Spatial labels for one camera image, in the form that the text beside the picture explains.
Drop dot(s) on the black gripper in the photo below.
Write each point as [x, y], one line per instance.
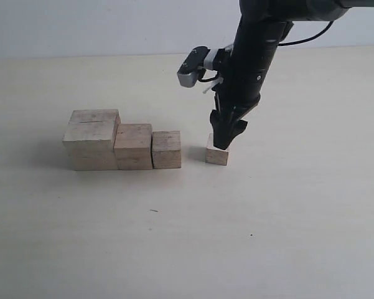
[253, 50]

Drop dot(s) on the smallest wooden cube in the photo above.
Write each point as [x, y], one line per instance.
[214, 155]

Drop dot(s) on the third largest wooden cube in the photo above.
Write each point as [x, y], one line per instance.
[166, 150]

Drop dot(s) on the second largest wooden cube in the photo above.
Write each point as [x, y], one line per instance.
[133, 146]

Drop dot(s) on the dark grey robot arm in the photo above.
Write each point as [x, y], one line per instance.
[305, 10]

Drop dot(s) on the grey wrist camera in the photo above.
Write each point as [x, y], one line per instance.
[203, 65]

